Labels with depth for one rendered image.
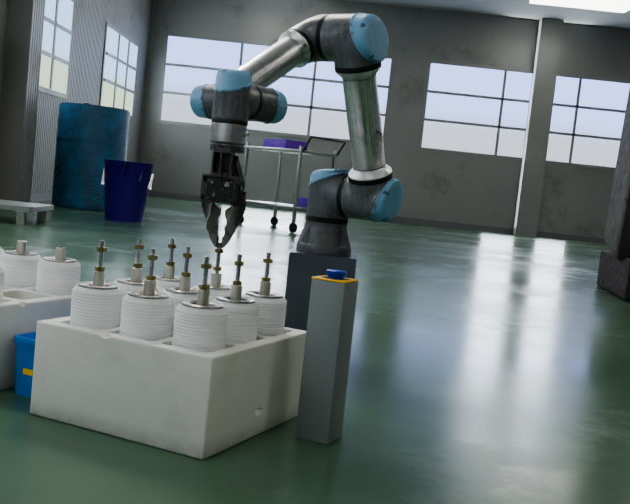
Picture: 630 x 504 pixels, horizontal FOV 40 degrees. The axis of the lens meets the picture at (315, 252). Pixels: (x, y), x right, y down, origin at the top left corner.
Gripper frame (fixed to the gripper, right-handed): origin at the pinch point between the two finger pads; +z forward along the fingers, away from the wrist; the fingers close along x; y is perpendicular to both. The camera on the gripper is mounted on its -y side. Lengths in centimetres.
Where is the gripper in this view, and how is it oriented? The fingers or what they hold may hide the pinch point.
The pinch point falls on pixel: (220, 240)
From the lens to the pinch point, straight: 183.8
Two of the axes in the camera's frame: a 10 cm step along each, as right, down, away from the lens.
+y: -1.1, 0.7, -9.9
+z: -1.0, 9.9, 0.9
